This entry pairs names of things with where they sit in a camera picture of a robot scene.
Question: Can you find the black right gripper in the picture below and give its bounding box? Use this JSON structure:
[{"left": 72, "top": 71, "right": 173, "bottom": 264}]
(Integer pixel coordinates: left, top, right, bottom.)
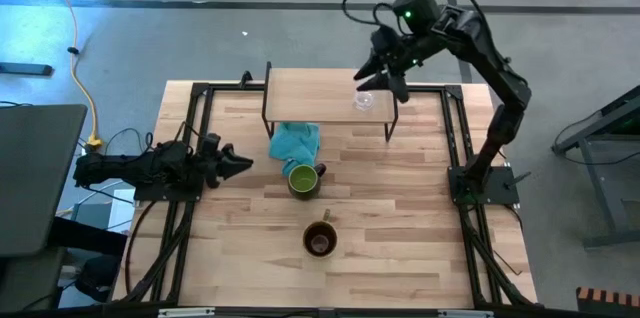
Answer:
[{"left": 353, "top": 25, "right": 426, "bottom": 91}]

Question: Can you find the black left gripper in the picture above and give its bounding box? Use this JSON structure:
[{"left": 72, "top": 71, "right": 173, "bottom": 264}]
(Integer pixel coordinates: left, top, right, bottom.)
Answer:
[{"left": 187, "top": 132, "right": 255, "bottom": 189}]

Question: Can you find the clear plastic cup with handle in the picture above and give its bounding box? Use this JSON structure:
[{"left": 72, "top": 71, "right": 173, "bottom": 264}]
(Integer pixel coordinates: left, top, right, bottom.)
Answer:
[{"left": 352, "top": 90, "right": 376, "bottom": 113}]

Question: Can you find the black mug with green inside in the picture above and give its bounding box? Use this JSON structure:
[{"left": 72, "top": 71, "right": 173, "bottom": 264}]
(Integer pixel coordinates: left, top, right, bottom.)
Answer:
[{"left": 287, "top": 161, "right": 328, "bottom": 202}]

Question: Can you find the large brown teal glazed mug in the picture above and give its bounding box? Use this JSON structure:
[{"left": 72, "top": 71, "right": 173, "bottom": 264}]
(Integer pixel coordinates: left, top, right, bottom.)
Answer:
[{"left": 302, "top": 208, "right": 339, "bottom": 260}]

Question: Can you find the wooden shelf with black legs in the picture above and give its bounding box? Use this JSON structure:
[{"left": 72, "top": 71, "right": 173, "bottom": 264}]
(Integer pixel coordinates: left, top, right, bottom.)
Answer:
[{"left": 261, "top": 61, "right": 400, "bottom": 143}]

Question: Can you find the teal cloth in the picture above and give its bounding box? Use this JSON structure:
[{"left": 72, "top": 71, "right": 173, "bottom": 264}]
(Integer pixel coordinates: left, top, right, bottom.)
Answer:
[{"left": 268, "top": 121, "right": 321, "bottom": 177}]

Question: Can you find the black chair seat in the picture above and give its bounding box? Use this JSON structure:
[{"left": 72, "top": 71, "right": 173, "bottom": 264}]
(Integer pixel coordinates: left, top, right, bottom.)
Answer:
[{"left": 74, "top": 255, "right": 122, "bottom": 304}]

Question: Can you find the grey desk top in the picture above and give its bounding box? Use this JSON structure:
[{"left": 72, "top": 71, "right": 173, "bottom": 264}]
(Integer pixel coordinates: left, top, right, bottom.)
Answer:
[{"left": 0, "top": 103, "right": 89, "bottom": 258}]

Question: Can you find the black flat floor bar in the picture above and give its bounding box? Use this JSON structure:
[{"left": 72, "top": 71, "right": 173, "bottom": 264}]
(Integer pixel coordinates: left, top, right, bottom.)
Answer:
[{"left": 0, "top": 61, "right": 54, "bottom": 77}]

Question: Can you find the grey metal stand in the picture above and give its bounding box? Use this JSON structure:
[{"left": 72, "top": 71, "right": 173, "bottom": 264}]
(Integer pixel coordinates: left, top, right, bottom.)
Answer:
[{"left": 551, "top": 85, "right": 640, "bottom": 250}]

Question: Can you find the orange black striped object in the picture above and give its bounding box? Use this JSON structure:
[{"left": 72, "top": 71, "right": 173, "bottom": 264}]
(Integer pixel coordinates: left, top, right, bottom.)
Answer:
[{"left": 575, "top": 286, "right": 640, "bottom": 316}]

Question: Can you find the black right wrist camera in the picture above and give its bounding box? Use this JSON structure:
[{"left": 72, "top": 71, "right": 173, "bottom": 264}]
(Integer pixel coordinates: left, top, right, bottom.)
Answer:
[{"left": 389, "top": 72, "right": 410, "bottom": 104}]

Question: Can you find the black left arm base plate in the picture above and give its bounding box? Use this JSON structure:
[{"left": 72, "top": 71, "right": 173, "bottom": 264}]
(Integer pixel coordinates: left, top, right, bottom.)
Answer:
[{"left": 133, "top": 177, "right": 205, "bottom": 203}]

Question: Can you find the black metal table frame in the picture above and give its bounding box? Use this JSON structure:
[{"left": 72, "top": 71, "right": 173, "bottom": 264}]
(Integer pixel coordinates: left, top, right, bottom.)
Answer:
[{"left": 112, "top": 71, "right": 537, "bottom": 318}]

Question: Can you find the black power cable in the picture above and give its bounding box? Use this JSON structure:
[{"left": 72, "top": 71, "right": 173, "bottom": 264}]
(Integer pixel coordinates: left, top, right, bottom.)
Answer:
[{"left": 102, "top": 126, "right": 154, "bottom": 160}]

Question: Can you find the silver metal bracket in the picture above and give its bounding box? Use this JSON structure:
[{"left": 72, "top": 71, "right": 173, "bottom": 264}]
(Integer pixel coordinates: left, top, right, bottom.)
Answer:
[
  {"left": 158, "top": 307, "right": 216, "bottom": 318},
  {"left": 438, "top": 309, "right": 494, "bottom": 318}
]

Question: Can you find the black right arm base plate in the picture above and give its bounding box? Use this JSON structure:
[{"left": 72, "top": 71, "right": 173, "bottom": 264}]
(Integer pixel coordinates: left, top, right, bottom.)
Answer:
[{"left": 447, "top": 165, "right": 521, "bottom": 207}]

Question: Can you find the yellow extension cable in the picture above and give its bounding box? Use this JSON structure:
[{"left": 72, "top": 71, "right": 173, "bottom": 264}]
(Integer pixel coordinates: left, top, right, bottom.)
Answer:
[{"left": 37, "top": 0, "right": 104, "bottom": 152}]

